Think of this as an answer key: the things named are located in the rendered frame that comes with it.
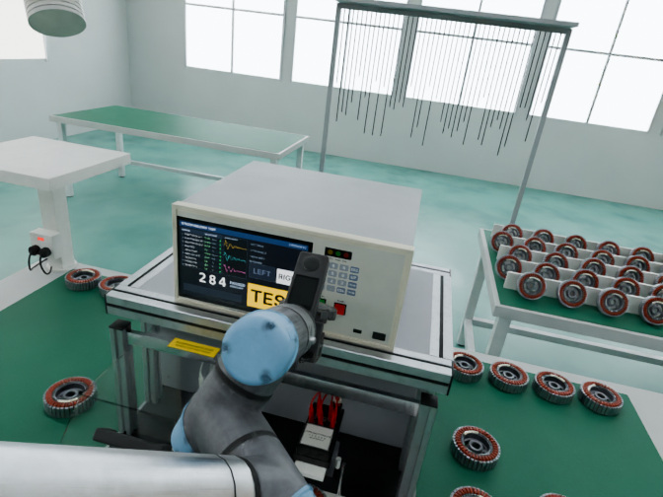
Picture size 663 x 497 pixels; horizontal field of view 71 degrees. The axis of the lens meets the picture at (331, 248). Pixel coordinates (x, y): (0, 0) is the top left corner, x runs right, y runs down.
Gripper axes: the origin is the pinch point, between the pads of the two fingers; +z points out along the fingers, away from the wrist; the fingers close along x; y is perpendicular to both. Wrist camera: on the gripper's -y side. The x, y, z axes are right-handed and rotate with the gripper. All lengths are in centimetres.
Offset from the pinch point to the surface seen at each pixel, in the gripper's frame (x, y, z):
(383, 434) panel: 16.6, 29.8, 28.5
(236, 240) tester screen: -16.4, -8.3, -2.7
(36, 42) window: -468, -189, 407
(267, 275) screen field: -10.1, -3.1, -0.2
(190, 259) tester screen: -25.3, -3.0, -0.2
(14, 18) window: -468, -200, 371
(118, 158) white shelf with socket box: -80, -26, 52
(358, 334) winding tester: 8.0, 4.3, 3.3
